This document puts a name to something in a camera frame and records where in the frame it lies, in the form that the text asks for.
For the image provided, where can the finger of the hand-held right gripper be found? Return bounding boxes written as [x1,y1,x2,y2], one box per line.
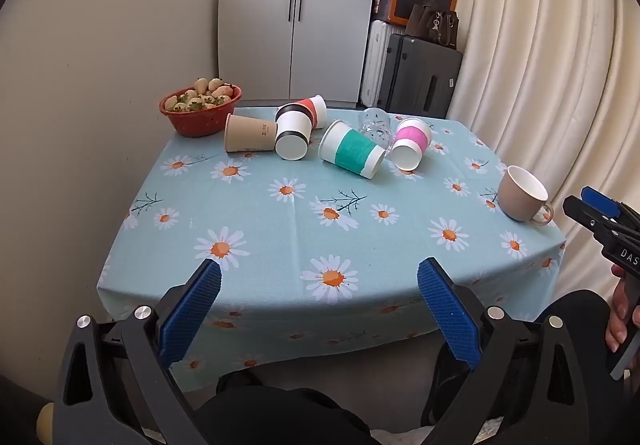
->
[563,194,617,239]
[581,186,624,222]

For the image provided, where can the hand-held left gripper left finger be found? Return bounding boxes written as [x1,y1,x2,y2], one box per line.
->
[52,257,223,445]

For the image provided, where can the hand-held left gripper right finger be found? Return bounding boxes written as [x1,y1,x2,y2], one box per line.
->
[416,256,591,445]

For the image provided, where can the white cup with pink band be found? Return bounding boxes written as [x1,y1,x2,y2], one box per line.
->
[389,117,433,172]

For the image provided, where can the brown paper cup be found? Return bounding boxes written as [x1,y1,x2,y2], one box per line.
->
[224,113,279,154]

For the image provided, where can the white cup with green band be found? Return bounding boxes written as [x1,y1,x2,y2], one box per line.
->
[318,120,386,180]

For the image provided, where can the white cup with black band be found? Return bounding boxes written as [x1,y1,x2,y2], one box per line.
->
[274,104,314,161]

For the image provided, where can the white cup with red band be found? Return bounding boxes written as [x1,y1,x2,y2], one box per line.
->
[295,95,329,131]

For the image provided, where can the person's right hand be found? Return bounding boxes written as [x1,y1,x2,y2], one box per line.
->
[605,265,635,353]

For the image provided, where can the beige ceramic mug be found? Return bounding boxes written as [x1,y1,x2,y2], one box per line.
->
[498,165,555,226]

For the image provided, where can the blue daisy-print tablecloth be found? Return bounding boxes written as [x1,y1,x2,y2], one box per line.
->
[96,106,567,393]

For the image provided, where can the cream curtain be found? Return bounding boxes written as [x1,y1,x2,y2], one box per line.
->
[434,0,640,321]

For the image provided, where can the person's dark trousers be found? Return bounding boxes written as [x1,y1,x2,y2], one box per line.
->
[192,289,626,445]

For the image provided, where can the red plastic colander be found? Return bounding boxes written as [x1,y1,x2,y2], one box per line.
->
[159,84,243,138]

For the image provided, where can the dark grey suitcase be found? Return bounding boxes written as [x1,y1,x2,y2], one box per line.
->
[377,32,407,113]
[394,35,464,120]

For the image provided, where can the clear drinking glass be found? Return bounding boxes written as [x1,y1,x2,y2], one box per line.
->
[358,108,392,149]

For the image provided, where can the pile of pale strawberries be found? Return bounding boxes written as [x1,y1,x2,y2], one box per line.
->
[165,77,236,113]

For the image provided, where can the brown leather handbag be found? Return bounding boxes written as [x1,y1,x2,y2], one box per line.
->
[405,4,460,51]

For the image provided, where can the white suitcase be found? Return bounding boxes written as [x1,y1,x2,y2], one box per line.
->
[360,19,396,108]

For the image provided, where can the grey two-door refrigerator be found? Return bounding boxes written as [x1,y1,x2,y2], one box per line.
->
[217,0,382,109]

